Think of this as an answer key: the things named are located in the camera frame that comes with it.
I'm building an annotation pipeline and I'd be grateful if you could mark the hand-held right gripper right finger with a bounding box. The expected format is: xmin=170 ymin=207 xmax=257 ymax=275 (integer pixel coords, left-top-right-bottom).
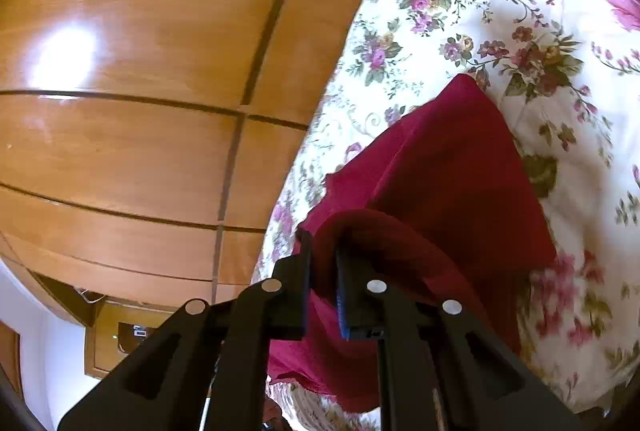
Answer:
xmin=335 ymin=243 xmax=586 ymax=431

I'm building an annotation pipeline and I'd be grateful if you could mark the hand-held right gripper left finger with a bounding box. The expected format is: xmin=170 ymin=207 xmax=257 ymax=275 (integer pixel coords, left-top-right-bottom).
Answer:
xmin=57 ymin=231 xmax=313 ymax=431

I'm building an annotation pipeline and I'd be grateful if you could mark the dark red sweater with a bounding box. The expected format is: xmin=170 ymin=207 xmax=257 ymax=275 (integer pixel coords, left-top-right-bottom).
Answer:
xmin=267 ymin=73 xmax=558 ymax=414

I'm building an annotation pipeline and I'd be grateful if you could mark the wooden nightstand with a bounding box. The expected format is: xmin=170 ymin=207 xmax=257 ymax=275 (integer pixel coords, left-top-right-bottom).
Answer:
xmin=82 ymin=298 xmax=171 ymax=382

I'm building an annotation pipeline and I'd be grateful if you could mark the floral blanket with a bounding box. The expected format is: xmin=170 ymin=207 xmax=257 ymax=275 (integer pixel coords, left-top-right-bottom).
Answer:
xmin=250 ymin=0 xmax=640 ymax=431

